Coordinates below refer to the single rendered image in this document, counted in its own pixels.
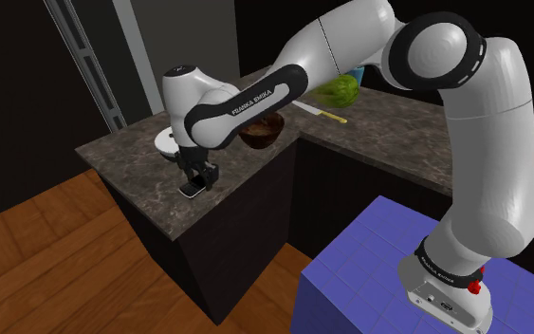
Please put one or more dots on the brown wooden bowl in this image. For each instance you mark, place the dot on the brown wooden bowl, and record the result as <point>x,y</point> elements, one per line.
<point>264,132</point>

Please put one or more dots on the grey door with frame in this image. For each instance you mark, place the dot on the grey door with frame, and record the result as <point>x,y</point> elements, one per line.
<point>188,46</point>

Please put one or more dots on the blue tiled robot stand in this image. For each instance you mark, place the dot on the blue tiled robot stand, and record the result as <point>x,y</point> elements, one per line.
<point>354,273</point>

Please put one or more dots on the black and white phone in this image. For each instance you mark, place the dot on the black and white phone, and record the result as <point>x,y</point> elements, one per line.
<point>189,191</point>

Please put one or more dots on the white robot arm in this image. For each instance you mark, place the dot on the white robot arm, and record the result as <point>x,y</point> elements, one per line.
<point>488,152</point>

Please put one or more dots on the dark kitchen counter cabinet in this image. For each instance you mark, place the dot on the dark kitchen counter cabinet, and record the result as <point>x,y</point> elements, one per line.
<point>234,240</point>

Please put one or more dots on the blue cup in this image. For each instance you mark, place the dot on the blue cup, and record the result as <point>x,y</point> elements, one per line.
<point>357,76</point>

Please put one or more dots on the green lettuce head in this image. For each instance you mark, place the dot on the green lettuce head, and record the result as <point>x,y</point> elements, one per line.
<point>340,92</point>

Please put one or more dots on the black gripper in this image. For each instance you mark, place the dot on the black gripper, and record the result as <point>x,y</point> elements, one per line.
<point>192,156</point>

